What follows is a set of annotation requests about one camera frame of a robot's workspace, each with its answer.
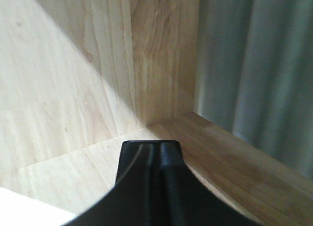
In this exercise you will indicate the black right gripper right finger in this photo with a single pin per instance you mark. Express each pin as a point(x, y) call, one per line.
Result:
point(189, 202)

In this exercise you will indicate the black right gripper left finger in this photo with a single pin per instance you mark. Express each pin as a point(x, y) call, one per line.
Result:
point(128, 202)

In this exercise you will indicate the wooden desk shelf unit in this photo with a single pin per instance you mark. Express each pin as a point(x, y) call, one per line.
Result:
point(77, 77)

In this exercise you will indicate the grey curtain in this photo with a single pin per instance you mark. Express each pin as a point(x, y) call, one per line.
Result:
point(255, 74)

